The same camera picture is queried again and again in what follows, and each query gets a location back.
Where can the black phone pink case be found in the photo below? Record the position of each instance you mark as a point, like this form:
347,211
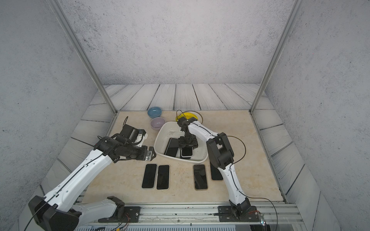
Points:
200,178

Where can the black phone cream case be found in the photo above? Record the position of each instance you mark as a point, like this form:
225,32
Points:
215,174

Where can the blue ceramic bowl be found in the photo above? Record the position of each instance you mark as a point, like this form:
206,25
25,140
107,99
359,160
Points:
154,112

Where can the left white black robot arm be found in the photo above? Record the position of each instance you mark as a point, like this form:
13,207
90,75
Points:
56,210

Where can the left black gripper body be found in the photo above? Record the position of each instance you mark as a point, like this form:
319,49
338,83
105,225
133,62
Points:
135,152

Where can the white plastic storage box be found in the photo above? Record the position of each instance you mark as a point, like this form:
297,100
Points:
172,130

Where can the left metal frame post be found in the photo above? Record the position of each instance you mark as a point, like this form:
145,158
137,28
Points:
63,21

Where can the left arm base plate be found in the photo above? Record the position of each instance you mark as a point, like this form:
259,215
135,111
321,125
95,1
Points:
123,215

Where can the black phone dark case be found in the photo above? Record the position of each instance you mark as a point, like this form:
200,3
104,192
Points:
172,147

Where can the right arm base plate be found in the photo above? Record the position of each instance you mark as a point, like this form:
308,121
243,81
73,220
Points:
230,214

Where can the right metal frame post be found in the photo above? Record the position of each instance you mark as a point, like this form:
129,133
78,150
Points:
297,6

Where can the black phone grey case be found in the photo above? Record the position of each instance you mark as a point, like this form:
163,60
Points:
186,152

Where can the black phone white case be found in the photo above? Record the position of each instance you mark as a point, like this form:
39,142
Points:
163,177

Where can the black phone light blue case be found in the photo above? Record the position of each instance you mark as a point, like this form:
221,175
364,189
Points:
149,176

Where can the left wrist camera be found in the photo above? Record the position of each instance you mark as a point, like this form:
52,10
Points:
132,135

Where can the aluminium mounting rail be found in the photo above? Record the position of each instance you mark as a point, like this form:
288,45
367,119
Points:
274,216

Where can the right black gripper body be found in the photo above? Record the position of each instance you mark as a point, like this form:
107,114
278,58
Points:
187,140

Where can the plate with yellow bananas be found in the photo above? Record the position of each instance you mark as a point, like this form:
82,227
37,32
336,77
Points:
189,114

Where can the metal frame post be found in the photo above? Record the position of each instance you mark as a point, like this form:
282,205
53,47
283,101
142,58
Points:
63,21
297,6

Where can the purple ceramic bowl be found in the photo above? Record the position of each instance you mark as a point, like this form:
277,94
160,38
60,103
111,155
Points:
157,123

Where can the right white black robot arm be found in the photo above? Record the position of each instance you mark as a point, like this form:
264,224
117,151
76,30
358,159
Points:
221,156

